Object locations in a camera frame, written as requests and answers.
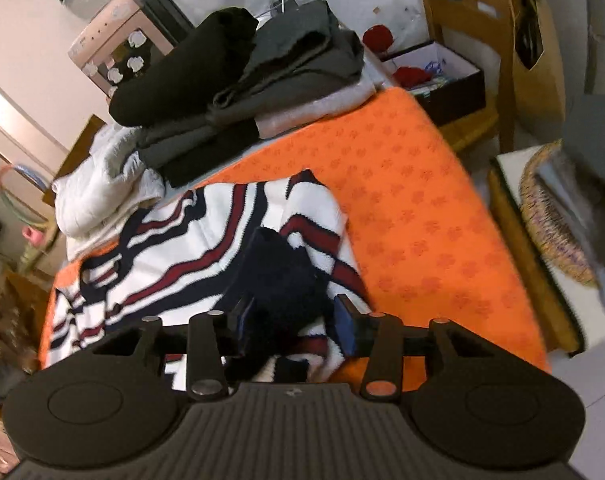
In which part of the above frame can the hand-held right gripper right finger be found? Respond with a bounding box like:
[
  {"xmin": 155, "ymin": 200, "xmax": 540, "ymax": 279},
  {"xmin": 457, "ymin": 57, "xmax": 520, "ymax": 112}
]
[{"xmin": 333, "ymin": 294, "xmax": 478, "ymax": 403}]

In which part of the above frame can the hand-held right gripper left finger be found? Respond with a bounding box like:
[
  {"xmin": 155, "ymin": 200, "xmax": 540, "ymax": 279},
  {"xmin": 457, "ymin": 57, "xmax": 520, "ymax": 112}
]
[{"xmin": 96, "ymin": 299, "xmax": 257, "ymax": 402}]

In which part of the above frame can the striped knit sweater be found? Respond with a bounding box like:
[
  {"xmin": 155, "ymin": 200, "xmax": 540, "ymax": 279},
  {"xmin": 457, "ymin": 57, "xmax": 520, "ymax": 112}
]
[{"xmin": 47, "ymin": 170, "xmax": 370, "ymax": 391}]

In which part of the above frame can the orange patterned blanket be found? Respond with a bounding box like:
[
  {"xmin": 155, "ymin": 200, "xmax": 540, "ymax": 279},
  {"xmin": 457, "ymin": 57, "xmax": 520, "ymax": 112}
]
[{"xmin": 37, "ymin": 87, "xmax": 550, "ymax": 401}]

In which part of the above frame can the folded white quilted jacket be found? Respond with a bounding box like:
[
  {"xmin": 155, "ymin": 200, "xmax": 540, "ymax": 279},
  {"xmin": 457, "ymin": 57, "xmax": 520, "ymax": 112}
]
[{"xmin": 52, "ymin": 125, "xmax": 166, "ymax": 261}]

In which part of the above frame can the woven basket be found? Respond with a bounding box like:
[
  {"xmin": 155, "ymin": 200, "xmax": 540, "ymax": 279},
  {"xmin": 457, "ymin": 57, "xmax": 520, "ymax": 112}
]
[{"xmin": 519, "ymin": 142, "xmax": 605, "ymax": 288}]

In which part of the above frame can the folded light pink cloth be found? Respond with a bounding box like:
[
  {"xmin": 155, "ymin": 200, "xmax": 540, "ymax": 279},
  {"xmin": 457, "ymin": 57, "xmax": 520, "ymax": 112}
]
[{"xmin": 255, "ymin": 77, "xmax": 378, "ymax": 138}]

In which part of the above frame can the white side table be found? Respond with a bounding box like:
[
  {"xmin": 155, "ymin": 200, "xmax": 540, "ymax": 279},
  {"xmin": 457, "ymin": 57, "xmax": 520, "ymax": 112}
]
[{"xmin": 488, "ymin": 145, "xmax": 605, "ymax": 356}]

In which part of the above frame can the wooden chair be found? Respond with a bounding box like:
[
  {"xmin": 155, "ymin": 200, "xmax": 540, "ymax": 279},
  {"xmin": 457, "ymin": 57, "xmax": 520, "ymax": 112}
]
[
  {"xmin": 45, "ymin": 115, "xmax": 108, "ymax": 206},
  {"xmin": 417, "ymin": 0, "xmax": 515, "ymax": 153}
]

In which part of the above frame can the open shoe box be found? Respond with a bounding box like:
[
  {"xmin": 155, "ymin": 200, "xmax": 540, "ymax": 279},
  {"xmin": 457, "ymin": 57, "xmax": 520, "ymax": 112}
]
[{"xmin": 382, "ymin": 40, "xmax": 487, "ymax": 126}]

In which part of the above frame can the folded black garment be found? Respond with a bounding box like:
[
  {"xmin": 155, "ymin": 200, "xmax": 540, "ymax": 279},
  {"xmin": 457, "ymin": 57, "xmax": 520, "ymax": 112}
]
[{"xmin": 108, "ymin": 7, "xmax": 260, "ymax": 126}]

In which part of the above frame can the folded dark grey garment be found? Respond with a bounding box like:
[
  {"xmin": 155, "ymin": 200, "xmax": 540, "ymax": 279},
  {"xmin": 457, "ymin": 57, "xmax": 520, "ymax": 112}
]
[{"xmin": 137, "ymin": 0, "xmax": 365, "ymax": 188}]

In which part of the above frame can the pink hula hoop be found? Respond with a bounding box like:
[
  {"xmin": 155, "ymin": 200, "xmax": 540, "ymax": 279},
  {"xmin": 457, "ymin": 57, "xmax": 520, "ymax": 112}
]
[{"xmin": 0, "ymin": 162, "xmax": 58, "ymax": 241}]

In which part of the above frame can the grey cloth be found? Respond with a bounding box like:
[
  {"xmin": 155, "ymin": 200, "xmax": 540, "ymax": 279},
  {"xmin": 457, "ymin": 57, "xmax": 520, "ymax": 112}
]
[{"xmin": 537, "ymin": 94, "xmax": 605, "ymax": 318}]

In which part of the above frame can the brown paper bag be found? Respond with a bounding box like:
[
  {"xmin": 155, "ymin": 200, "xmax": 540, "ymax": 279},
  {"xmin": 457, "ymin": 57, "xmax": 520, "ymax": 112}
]
[{"xmin": 502, "ymin": 0, "xmax": 568, "ymax": 126}]

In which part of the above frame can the pink water dispenser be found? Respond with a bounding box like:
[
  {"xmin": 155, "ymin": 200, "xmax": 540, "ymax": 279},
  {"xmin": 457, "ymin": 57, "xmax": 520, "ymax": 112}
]
[{"xmin": 67, "ymin": 0, "xmax": 196, "ymax": 98}]

